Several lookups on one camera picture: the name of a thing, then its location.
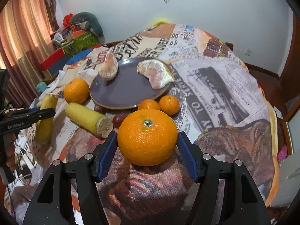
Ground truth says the yellow corn piece short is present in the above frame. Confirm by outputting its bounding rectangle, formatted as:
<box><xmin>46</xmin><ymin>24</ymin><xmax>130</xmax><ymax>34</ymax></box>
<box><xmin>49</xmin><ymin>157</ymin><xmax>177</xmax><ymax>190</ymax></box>
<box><xmin>35</xmin><ymin>93</ymin><xmax>58</xmax><ymax>145</ymax></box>

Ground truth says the yellow corn piece long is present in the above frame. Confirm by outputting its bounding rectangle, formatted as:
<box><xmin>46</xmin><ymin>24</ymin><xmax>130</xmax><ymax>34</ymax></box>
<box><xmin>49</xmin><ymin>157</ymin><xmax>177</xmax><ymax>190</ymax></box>
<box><xmin>65</xmin><ymin>103</ymin><xmax>114</xmax><ymax>139</ymax></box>

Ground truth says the red grape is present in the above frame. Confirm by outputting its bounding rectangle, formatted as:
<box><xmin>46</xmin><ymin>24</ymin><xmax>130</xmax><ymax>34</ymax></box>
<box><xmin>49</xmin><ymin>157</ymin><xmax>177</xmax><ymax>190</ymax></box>
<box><xmin>112</xmin><ymin>113</ymin><xmax>128</xmax><ymax>129</ymax></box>
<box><xmin>94</xmin><ymin>105</ymin><xmax>104</xmax><ymax>114</ymax></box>

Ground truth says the large orange plain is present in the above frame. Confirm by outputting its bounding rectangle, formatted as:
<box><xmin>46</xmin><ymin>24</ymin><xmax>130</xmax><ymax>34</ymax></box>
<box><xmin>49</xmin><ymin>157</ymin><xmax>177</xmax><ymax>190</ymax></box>
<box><xmin>63</xmin><ymin>78</ymin><xmax>89</xmax><ymax>104</ymax></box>

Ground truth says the large orange with sticker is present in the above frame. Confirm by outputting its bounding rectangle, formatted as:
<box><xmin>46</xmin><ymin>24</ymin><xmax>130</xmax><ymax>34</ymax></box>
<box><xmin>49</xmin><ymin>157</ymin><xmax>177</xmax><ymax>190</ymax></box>
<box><xmin>117</xmin><ymin>109</ymin><xmax>178</xmax><ymax>167</ymax></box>

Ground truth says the peeled pomelo wedge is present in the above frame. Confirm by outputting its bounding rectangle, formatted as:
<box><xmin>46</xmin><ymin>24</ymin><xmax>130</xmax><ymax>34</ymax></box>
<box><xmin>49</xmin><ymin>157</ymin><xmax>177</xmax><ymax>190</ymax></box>
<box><xmin>137</xmin><ymin>59</ymin><xmax>174</xmax><ymax>90</ymax></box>

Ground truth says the person's left hand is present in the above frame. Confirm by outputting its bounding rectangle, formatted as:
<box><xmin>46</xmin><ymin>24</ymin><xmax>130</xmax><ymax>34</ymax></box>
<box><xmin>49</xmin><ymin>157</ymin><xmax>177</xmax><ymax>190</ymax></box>
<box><xmin>6</xmin><ymin>134</ymin><xmax>17</xmax><ymax>171</ymax></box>

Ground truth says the teal plush toy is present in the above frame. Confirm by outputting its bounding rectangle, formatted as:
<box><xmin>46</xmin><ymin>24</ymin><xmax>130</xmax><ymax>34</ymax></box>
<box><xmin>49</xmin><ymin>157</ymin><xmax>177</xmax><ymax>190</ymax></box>
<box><xmin>36</xmin><ymin>82</ymin><xmax>47</xmax><ymax>94</ymax></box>

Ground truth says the red long box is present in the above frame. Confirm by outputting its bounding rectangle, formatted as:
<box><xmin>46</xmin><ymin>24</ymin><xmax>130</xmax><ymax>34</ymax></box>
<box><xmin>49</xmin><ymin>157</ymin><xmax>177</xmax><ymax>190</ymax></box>
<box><xmin>40</xmin><ymin>48</ymin><xmax>65</xmax><ymax>71</ymax></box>

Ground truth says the small mandarin left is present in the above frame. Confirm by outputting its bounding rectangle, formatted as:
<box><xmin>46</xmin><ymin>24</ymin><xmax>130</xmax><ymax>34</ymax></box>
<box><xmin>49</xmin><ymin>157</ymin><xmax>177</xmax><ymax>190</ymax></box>
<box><xmin>138</xmin><ymin>99</ymin><xmax>161</xmax><ymax>110</ymax></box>

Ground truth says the small mandarin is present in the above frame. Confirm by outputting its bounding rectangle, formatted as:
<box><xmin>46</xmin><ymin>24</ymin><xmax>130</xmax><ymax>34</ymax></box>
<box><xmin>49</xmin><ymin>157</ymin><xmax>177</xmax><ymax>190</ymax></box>
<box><xmin>159</xmin><ymin>94</ymin><xmax>180</xmax><ymax>116</ymax></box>
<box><xmin>138</xmin><ymin>99</ymin><xmax>161</xmax><ymax>110</ymax></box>

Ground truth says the purple ceramic plate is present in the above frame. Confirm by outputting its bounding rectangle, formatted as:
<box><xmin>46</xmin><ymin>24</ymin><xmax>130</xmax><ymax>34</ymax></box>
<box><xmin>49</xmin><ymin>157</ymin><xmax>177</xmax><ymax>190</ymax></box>
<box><xmin>89</xmin><ymin>57</ymin><xmax>171</xmax><ymax>110</ymax></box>

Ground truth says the orange striped curtain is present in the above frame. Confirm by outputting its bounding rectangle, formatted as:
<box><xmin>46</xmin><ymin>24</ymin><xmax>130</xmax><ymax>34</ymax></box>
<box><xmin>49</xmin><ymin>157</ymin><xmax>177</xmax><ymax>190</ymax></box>
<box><xmin>1</xmin><ymin>0</ymin><xmax>54</xmax><ymax>105</ymax></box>

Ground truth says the small mandarin right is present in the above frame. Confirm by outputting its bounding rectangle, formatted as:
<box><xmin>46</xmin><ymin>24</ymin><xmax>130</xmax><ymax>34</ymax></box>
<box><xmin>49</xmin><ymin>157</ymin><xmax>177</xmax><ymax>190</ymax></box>
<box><xmin>159</xmin><ymin>94</ymin><xmax>180</xmax><ymax>116</ymax></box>

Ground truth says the green patterned gift box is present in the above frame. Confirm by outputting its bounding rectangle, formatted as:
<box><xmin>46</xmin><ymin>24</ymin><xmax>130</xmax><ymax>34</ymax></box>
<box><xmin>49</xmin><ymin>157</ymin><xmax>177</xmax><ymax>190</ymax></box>
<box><xmin>62</xmin><ymin>31</ymin><xmax>99</xmax><ymax>58</ymax></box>

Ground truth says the newspaper print blanket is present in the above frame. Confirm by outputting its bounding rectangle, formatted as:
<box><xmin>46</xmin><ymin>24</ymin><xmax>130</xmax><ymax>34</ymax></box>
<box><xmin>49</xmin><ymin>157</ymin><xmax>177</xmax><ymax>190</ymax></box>
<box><xmin>31</xmin><ymin>24</ymin><xmax>279</xmax><ymax>224</ymax></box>

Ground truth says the grey plush cushion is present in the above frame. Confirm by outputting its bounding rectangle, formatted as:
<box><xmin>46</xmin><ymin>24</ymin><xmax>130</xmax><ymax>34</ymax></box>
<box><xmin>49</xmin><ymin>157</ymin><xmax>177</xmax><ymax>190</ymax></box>
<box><xmin>69</xmin><ymin>12</ymin><xmax>103</xmax><ymax>37</ymax></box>

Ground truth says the yellow fuzzy object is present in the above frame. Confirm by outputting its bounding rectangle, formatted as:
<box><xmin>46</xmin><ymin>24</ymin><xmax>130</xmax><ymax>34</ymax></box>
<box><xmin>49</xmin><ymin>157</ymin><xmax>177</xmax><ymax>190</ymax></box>
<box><xmin>151</xmin><ymin>18</ymin><xmax>171</xmax><ymax>27</ymax></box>

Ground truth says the white wall socket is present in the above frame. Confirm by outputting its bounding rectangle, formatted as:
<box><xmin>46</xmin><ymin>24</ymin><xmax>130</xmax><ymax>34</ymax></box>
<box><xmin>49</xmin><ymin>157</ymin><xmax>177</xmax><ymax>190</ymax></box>
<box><xmin>245</xmin><ymin>49</ymin><xmax>251</xmax><ymax>56</ymax></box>

